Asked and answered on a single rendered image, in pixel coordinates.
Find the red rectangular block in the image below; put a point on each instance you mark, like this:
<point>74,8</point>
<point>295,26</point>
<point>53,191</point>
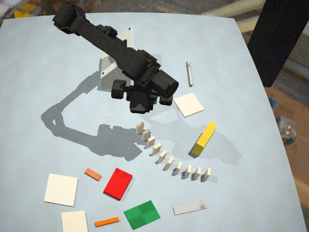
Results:
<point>118,184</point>

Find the yellow rectangular block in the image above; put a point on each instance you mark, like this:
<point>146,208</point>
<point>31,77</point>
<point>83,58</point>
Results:
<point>204,138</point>

